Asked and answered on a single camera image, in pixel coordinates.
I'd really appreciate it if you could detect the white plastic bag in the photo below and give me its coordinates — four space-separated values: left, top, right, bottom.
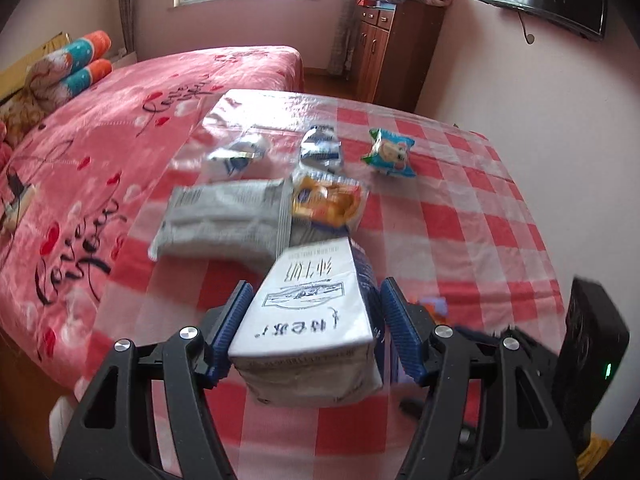
49 394 77 460

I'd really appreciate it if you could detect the pink bed cover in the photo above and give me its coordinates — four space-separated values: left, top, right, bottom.
1 46 303 388

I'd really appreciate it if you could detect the teal cartoon snack packet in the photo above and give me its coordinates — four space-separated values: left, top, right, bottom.
360 128 416 178

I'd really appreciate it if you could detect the yellow jacket sleeve forearm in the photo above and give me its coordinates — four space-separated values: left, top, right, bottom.
576 434 613 480

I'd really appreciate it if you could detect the orange biscuit wrapper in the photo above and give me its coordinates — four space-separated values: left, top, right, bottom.
292 171 369 231

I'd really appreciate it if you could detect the newspaper sheet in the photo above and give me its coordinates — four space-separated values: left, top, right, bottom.
276 219 349 255

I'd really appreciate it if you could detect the wooden cabinet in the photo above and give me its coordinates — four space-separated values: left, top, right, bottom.
349 0 446 113

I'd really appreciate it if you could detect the crumpled blue white pouch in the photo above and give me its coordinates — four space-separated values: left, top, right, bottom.
299 125 344 174

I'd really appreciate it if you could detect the red white checkered plastic sheet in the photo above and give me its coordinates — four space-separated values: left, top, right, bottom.
85 90 564 479

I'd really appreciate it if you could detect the rolled colourful quilt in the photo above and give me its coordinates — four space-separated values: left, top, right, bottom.
25 30 113 113

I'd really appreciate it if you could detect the silver foil snack bag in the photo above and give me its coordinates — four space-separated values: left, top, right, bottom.
149 178 293 266

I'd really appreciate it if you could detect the blue orange snack packet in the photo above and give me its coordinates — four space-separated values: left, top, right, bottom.
409 296 449 326

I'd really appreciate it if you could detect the white blue milk carton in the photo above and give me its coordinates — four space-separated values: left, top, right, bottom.
229 237 383 408

